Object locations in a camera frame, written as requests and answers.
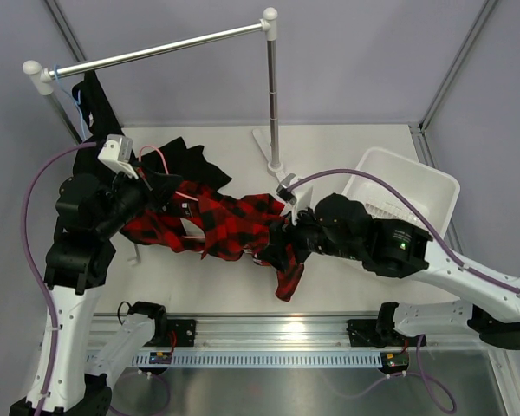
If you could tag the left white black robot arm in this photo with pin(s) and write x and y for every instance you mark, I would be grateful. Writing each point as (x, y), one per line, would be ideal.
(67, 382)

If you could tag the blue clothes hanger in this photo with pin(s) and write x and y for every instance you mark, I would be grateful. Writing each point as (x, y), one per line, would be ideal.
(76, 101)

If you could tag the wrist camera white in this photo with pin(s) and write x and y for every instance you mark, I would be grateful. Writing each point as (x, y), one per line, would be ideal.
(298, 199)
(116, 155)

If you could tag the silver white clothes rack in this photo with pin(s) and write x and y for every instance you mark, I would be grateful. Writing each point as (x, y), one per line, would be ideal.
(47, 80)

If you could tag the red black plaid shirt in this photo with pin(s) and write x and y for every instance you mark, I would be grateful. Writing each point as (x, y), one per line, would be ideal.
(202, 220)

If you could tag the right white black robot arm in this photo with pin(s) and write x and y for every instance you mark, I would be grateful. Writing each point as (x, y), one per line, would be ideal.
(487, 304)

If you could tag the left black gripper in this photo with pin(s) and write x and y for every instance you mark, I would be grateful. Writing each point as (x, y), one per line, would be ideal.
(159, 188)

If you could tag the slotted cable duct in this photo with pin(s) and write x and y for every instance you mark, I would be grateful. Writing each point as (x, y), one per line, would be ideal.
(262, 359)

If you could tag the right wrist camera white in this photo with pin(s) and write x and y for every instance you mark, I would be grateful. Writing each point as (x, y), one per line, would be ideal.
(298, 199)

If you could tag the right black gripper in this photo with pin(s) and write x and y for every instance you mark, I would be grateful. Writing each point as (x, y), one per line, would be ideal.
(275, 253)

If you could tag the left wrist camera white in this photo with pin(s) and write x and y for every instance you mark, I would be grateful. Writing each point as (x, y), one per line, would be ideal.
(116, 155)

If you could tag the aluminium mounting rail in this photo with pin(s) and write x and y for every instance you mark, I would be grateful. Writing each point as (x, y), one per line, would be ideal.
(258, 332)

